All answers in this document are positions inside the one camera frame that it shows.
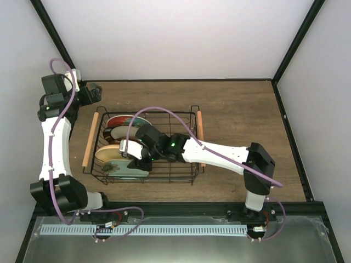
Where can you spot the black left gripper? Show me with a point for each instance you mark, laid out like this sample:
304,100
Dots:
96,97

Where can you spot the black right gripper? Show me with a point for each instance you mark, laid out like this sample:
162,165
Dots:
136,164

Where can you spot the light green flower plate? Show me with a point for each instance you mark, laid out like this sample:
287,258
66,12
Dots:
118,169

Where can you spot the yellow orange plate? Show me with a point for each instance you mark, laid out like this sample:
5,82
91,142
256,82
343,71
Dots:
108,153

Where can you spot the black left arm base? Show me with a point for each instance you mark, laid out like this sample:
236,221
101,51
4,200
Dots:
103,217

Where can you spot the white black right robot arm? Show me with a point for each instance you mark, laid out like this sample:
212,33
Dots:
253,162

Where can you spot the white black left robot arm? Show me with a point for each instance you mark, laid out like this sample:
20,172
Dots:
58,112

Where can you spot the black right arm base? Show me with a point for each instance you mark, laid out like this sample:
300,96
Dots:
257,222

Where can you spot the red teal patterned plate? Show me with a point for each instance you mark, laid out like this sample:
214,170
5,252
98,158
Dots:
124,120

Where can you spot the black rimmed cream plate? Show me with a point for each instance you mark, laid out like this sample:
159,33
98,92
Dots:
114,135

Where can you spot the clear plastic sheet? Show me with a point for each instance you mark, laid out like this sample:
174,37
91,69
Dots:
307,237

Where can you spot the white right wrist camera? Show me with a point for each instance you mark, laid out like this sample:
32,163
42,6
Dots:
131,148

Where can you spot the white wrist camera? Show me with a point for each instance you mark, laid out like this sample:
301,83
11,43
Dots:
131,148
68,80

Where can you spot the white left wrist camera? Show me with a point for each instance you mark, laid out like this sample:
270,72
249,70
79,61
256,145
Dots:
68,80

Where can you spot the black wire dish rack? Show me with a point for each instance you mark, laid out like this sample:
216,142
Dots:
162,171

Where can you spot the left wooden rack handle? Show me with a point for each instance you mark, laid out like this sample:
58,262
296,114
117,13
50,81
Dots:
90,140

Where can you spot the wooden rack handle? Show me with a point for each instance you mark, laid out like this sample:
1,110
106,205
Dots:
90,140
200,133

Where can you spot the right wooden rack handle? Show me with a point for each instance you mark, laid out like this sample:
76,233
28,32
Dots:
200,133

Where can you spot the light blue slotted cable duct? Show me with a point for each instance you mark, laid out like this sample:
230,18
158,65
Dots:
147,230

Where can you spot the black aluminium frame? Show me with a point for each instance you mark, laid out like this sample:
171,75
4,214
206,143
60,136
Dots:
309,208

